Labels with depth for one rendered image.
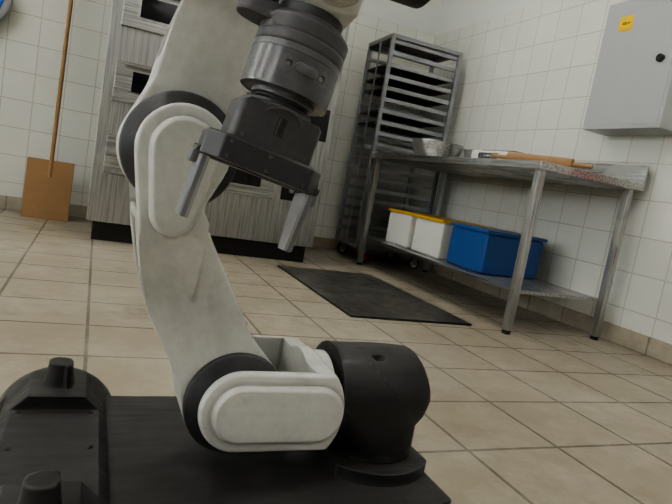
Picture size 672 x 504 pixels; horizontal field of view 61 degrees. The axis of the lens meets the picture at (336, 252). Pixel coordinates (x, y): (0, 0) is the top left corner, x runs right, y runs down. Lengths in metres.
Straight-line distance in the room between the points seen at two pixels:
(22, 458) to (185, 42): 0.56
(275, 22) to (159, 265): 0.33
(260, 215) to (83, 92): 1.70
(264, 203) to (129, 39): 1.30
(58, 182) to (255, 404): 3.86
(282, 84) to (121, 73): 3.26
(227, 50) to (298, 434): 0.52
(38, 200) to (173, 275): 3.82
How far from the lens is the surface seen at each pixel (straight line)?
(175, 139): 0.69
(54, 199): 4.53
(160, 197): 0.69
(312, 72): 0.54
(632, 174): 3.51
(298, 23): 0.55
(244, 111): 0.54
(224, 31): 0.77
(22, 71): 4.84
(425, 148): 4.21
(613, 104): 3.54
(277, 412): 0.80
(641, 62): 3.51
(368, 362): 0.89
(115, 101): 3.79
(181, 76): 0.75
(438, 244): 3.78
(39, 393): 1.00
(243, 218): 3.91
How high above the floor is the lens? 0.60
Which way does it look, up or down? 7 degrees down
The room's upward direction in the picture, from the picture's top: 10 degrees clockwise
